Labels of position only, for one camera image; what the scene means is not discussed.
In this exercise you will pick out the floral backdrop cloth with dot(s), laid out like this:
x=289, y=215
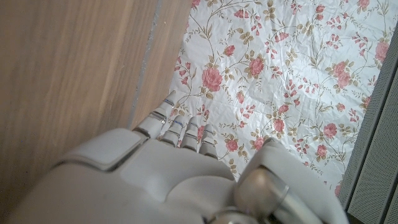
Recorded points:
x=280, y=77

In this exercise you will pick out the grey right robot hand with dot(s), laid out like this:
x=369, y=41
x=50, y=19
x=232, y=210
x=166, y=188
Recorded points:
x=140, y=186

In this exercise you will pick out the grey perforated wall panel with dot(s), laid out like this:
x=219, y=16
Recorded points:
x=373, y=155

